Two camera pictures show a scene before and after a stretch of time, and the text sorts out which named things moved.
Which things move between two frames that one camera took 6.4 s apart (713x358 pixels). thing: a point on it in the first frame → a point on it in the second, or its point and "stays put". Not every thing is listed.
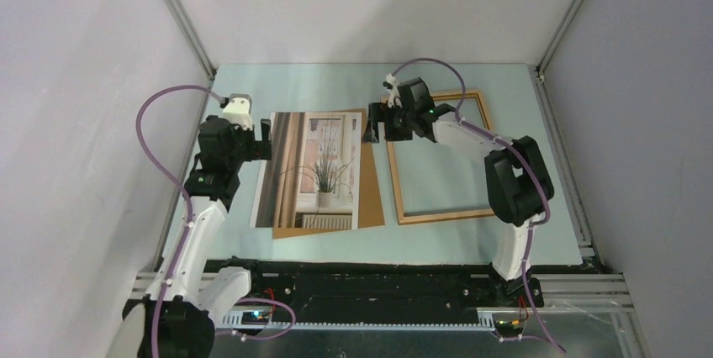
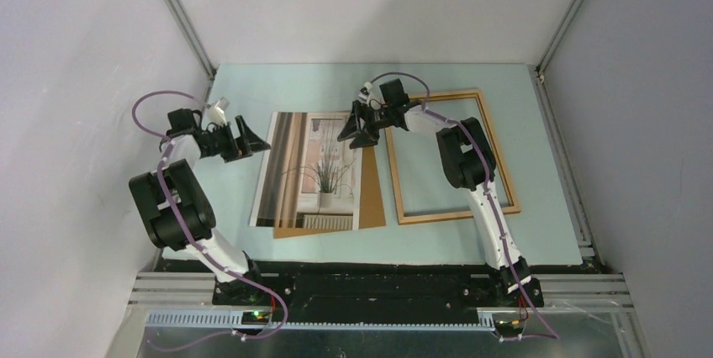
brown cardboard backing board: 370,206 stays put
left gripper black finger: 265,149 → 250,141
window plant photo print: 313,180 stays put
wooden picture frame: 445,216 stays put
